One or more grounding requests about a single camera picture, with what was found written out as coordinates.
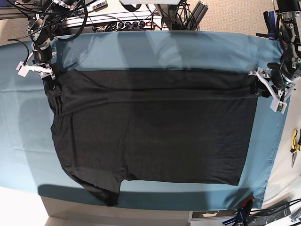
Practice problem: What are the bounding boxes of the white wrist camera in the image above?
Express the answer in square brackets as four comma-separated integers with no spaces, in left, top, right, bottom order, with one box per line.
[270,99,287,114]
[16,61,30,77]

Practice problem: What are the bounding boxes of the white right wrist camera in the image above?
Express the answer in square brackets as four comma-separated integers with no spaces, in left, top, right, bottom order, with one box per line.
[16,61,30,77]

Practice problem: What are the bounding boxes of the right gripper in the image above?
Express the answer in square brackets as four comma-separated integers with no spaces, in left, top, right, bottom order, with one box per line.
[32,46,57,92]

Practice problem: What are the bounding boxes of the white power strip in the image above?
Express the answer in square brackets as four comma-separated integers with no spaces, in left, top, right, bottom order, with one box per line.
[63,12,163,31]

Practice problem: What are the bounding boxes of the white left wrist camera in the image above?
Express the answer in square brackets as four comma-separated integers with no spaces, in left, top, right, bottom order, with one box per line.
[270,99,287,114]

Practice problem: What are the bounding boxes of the orange blue clamp bottom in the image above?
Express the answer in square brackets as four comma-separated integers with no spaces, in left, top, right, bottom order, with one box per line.
[222,197,254,226]

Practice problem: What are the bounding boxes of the black bag with cords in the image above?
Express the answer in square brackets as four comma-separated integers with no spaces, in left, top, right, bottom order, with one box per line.
[246,198,301,226]

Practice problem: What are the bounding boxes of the yellow handled pliers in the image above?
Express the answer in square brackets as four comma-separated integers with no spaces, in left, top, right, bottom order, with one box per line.
[290,129,301,167]

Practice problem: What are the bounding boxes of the blue black clamp top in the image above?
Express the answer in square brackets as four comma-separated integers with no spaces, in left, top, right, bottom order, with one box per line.
[263,11,278,40]

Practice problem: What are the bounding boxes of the dark grey T-shirt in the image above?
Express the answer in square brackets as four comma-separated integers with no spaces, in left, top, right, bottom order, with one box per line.
[45,70,257,206]

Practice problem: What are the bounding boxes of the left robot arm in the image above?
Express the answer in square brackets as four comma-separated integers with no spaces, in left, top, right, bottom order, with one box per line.
[249,0,301,112]

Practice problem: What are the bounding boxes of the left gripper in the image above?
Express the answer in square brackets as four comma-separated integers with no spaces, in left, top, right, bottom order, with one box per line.
[248,63,299,102]

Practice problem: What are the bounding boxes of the blue table cloth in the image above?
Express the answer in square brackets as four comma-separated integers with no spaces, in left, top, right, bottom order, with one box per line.
[0,32,292,210]

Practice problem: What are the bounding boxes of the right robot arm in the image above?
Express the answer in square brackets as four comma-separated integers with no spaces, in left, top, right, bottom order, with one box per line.
[7,0,88,91]

